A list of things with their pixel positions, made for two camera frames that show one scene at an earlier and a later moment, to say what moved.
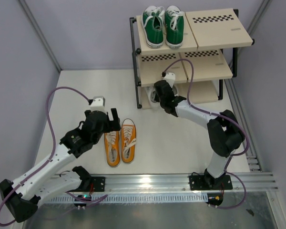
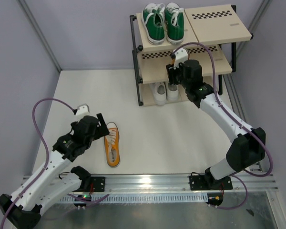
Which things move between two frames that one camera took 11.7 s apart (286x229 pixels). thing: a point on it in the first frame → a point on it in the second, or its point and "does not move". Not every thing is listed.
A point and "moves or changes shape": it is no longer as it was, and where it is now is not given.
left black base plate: [99, 183] does not move
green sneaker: [174, 27] does not move
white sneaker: [150, 91] moves or changes shape
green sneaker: [152, 21] does not move
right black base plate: [206, 182] does not move
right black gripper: [157, 98] → [171, 73]
